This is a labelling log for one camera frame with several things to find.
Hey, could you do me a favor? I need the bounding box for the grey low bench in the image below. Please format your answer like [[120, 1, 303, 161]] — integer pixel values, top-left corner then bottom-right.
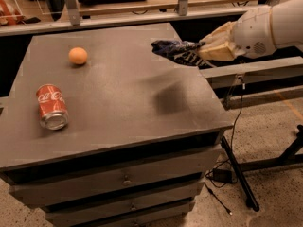
[[201, 56, 303, 109]]

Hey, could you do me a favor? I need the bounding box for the orange fruit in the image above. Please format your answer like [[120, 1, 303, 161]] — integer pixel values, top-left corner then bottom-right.
[[68, 47, 88, 65]]

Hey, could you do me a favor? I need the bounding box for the blue chip bag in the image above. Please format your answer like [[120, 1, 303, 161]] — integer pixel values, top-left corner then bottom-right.
[[151, 40, 212, 68]]

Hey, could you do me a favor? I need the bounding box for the black power adapter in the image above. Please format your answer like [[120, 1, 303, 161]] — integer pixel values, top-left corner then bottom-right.
[[212, 169, 233, 183]]

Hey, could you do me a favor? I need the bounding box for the orange white cloth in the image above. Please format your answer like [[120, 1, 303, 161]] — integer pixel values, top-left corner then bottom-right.
[[0, 0, 24, 26]]

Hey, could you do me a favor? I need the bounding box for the black cable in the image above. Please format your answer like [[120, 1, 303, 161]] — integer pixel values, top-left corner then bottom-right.
[[205, 75, 246, 216]]

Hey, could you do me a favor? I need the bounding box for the grey metal railing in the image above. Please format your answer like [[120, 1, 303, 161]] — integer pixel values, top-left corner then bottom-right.
[[0, 0, 278, 37]]

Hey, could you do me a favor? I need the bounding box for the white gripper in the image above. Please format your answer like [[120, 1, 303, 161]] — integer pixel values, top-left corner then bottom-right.
[[198, 6, 276, 61]]

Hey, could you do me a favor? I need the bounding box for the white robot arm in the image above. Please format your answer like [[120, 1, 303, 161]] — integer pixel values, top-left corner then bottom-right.
[[197, 0, 303, 61]]

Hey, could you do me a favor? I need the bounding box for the red cola can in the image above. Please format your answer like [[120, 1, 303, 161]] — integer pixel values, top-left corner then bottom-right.
[[36, 84, 68, 131]]

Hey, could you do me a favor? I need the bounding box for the black stand leg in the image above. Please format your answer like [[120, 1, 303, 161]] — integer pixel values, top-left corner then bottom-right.
[[221, 125, 303, 212]]

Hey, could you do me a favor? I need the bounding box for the grey drawer cabinet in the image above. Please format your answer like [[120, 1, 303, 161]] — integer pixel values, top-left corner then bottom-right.
[[0, 24, 232, 227]]

